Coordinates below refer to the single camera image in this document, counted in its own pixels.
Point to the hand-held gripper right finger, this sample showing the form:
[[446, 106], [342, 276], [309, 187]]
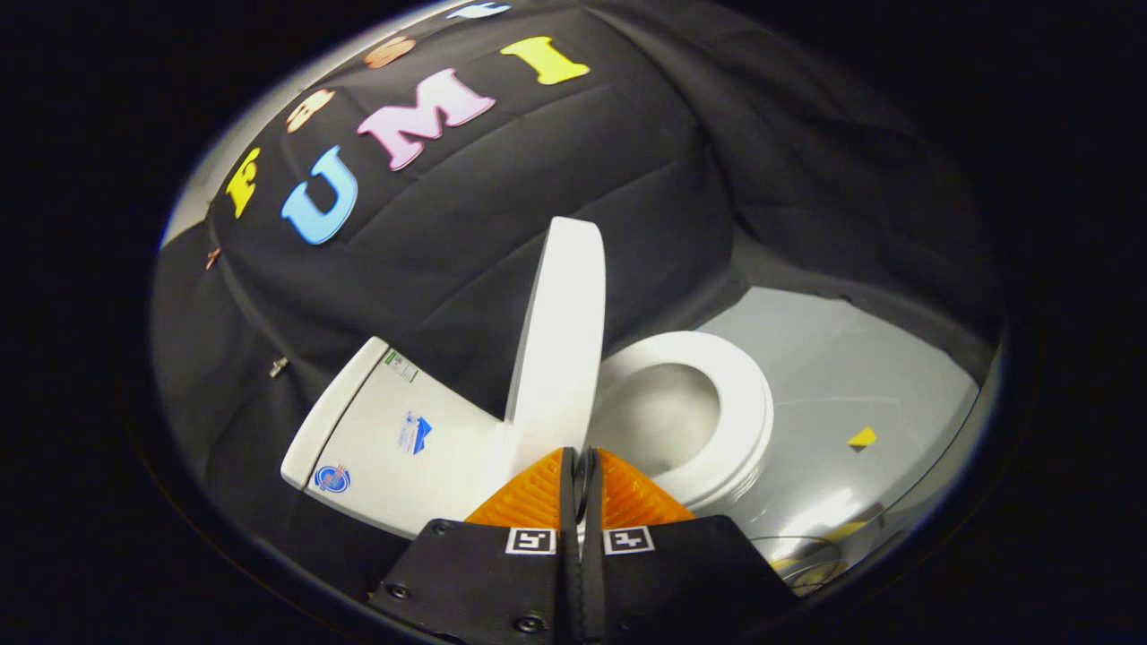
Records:
[[663, 582]]

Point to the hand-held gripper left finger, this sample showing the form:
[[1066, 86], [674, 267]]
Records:
[[502, 582]]

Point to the white toilet body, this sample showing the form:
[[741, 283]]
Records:
[[394, 475]]

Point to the white toilet seat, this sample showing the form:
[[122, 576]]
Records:
[[744, 403]]

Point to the white toilet tank lid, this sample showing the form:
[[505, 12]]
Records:
[[330, 414]]

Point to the yellow black floor sticker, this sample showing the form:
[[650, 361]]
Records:
[[862, 438]]

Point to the silver cloth clip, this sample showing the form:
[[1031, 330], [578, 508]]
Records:
[[279, 365]]

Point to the black backdrop cloth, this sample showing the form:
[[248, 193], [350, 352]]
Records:
[[538, 197]]

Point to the copper cloth clip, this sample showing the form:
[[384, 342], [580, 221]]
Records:
[[212, 258]]

